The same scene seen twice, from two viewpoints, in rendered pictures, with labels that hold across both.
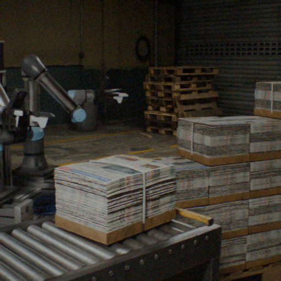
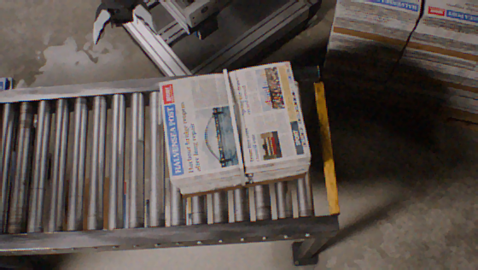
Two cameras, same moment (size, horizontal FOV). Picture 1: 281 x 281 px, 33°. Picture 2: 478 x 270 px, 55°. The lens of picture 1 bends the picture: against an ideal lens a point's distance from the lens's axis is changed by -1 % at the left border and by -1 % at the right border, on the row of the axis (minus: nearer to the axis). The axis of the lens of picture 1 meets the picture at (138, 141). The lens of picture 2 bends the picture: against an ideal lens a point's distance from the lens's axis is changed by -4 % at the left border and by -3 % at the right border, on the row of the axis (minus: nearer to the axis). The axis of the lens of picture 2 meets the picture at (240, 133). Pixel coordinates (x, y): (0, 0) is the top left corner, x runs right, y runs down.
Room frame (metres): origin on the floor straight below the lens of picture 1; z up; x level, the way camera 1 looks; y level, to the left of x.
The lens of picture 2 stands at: (1.43, -0.27, 2.21)
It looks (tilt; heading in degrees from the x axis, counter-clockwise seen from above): 70 degrees down; 44
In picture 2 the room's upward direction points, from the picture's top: 6 degrees counter-clockwise
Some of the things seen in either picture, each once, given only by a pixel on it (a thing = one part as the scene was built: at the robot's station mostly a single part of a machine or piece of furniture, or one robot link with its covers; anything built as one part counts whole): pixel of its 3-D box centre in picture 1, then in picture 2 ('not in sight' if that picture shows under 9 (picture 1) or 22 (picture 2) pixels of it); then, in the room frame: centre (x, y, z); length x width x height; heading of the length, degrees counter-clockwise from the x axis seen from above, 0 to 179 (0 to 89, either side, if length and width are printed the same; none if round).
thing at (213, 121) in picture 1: (213, 121); not in sight; (2.87, -0.45, 1.07); 0.37 x 0.29 x 0.01; 26
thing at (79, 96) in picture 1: (77, 96); not in sight; (2.84, 0.37, 1.21); 0.11 x 0.08 x 0.09; 102
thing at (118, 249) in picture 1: (92, 239); (197, 155); (1.68, 0.17, 0.78); 0.47 x 0.05 x 0.05; 41
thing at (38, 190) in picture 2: not in sight; (40, 165); (1.33, 0.56, 0.78); 0.47 x 0.05 x 0.05; 41
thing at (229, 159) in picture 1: (211, 154); not in sight; (2.87, -0.45, 0.86); 0.38 x 0.29 x 0.04; 26
